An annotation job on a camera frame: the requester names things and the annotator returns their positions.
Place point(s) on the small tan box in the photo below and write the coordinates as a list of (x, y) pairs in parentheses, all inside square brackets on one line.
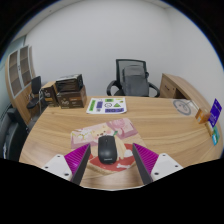
[(210, 129)]

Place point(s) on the green box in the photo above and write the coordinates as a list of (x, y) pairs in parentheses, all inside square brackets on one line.
[(216, 133)]

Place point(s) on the blue box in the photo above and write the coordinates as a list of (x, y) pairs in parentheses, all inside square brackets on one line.
[(214, 140)]

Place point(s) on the grey backpack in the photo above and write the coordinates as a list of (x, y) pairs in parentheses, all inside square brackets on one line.
[(135, 81)]

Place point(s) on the black computer mouse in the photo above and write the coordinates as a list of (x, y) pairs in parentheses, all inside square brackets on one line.
[(107, 150)]

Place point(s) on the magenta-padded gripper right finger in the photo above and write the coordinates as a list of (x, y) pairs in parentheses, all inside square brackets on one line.
[(165, 165)]

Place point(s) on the black mesh office chair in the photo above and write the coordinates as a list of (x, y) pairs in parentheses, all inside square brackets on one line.
[(130, 62)]

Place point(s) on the small brown cardboard box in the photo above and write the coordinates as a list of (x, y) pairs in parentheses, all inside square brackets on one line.
[(49, 95)]

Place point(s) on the black cardboard box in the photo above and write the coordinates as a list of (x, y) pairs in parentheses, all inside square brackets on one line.
[(69, 83)]

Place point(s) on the large brown cardboard box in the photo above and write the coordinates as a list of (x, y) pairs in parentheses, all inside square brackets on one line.
[(71, 98)]

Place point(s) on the small black chair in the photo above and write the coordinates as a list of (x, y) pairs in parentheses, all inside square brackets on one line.
[(35, 85)]

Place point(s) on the wooden side desk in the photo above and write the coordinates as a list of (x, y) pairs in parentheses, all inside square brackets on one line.
[(180, 88)]

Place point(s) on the purple standing card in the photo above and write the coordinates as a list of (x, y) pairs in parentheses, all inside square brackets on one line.
[(215, 112)]

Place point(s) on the orange box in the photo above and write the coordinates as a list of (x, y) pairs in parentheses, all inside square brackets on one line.
[(201, 116)]

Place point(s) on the cartoon print mouse pad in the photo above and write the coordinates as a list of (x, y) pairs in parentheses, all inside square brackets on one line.
[(100, 130)]

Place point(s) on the white mat with round logo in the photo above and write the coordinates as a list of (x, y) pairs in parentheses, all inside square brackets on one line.
[(185, 107)]

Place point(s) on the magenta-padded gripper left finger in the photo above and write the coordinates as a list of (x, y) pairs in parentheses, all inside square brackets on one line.
[(60, 165)]

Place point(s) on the white sticker sheet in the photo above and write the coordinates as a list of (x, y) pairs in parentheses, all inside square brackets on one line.
[(106, 105)]

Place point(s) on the black leather armchair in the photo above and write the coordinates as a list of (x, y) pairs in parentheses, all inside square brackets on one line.
[(10, 136)]

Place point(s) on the wooden shelf unit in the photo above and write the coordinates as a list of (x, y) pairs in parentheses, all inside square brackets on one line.
[(15, 73)]

